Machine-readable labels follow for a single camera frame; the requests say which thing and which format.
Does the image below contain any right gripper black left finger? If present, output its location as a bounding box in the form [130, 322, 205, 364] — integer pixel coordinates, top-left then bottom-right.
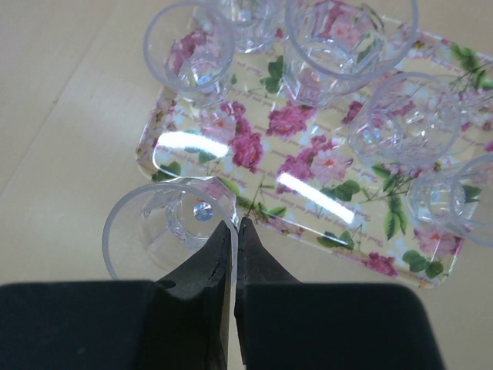
[1, 222, 231, 369]

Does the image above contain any floral patterned tray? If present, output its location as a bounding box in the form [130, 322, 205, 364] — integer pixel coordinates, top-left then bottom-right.
[135, 0, 493, 290]

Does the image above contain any small clear glass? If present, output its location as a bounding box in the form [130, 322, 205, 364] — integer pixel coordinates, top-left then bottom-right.
[406, 153, 492, 247]
[347, 72, 461, 167]
[101, 177, 238, 281]
[143, 1, 235, 106]
[440, 89, 492, 134]

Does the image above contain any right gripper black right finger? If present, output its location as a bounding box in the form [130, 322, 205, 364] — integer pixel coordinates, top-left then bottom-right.
[234, 218, 444, 369]

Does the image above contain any large clear tumbler glass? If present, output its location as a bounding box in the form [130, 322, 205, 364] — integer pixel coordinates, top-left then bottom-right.
[205, 0, 286, 54]

